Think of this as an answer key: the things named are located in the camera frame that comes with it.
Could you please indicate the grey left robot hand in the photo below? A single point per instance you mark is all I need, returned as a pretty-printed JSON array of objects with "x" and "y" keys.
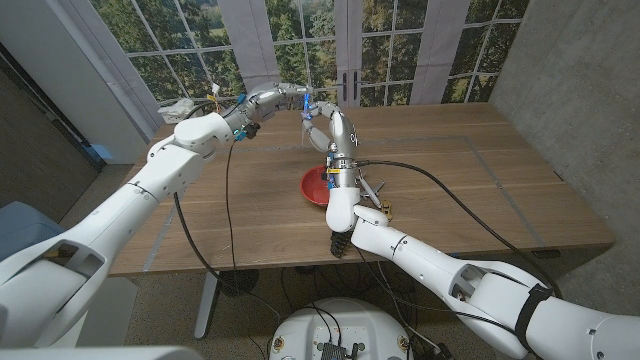
[{"x": 270, "y": 97}]

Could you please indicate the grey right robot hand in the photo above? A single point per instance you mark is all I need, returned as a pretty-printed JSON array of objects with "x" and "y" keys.
[{"x": 342, "y": 135}]

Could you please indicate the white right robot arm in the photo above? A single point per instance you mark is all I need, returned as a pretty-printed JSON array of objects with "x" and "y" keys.
[{"x": 435, "y": 265}]

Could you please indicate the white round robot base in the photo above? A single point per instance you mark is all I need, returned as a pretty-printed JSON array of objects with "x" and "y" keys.
[{"x": 340, "y": 325}]

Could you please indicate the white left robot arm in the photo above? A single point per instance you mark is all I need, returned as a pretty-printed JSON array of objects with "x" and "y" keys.
[{"x": 150, "y": 185}]

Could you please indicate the red bowl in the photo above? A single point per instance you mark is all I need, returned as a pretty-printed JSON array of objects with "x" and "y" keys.
[{"x": 315, "y": 187}]

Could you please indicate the white toy airplane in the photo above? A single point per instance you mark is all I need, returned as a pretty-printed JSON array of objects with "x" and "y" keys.
[{"x": 372, "y": 192}]

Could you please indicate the yellow toy car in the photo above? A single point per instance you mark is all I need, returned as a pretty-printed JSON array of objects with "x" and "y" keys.
[{"x": 387, "y": 210}]

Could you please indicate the printed window backdrop cloth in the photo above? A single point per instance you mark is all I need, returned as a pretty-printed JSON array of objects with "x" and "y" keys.
[{"x": 390, "y": 50}]

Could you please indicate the black hair claw clip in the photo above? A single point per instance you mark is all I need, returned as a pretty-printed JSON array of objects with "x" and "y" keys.
[{"x": 341, "y": 246}]

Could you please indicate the black ribbed round disc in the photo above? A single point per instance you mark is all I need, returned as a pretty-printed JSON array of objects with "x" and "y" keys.
[{"x": 240, "y": 281}]

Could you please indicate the white table leg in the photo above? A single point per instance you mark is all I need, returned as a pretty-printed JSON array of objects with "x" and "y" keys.
[{"x": 206, "y": 305}]

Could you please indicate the blue plastic bin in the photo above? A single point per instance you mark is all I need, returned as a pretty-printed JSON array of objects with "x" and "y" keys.
[{"x": 25, "y": 230}]

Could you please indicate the white robot torso rim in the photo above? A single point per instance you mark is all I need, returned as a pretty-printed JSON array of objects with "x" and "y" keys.
[{"x": 100, "y": 353}]

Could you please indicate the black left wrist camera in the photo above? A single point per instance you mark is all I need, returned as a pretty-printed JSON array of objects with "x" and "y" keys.
[{"x": 250, "y": 131}]

